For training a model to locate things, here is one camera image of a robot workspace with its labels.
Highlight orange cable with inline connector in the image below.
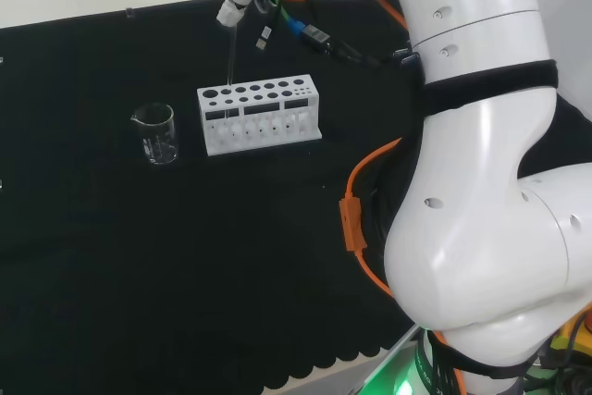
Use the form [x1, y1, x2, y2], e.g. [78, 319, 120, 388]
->
[339, 137, 466, 395]

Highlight yellow stop button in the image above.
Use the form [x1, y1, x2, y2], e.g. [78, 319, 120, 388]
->
[549, 309, 592, 368]

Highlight clear glass rod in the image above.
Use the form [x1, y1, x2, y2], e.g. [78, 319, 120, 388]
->
[224, 23, 240, 121]

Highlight pale base plate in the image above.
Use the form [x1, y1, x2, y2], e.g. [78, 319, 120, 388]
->
[353, 323, 425, 395]

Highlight black bench cloth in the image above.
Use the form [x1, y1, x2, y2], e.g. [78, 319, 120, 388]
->
[0, 0, 592, 389]

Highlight white test tube rack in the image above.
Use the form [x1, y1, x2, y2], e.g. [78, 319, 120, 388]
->
[196, 73, 324, 157]

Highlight clear glass beaker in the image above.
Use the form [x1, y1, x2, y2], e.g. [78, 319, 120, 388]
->
[129, 102, 180, 166]

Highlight black cable with blue plug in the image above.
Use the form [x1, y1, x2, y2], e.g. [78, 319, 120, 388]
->
[282, 14, 425, 70]

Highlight black cable with usb plug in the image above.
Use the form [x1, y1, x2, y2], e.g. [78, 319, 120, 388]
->
[253, 6, 278, 52]

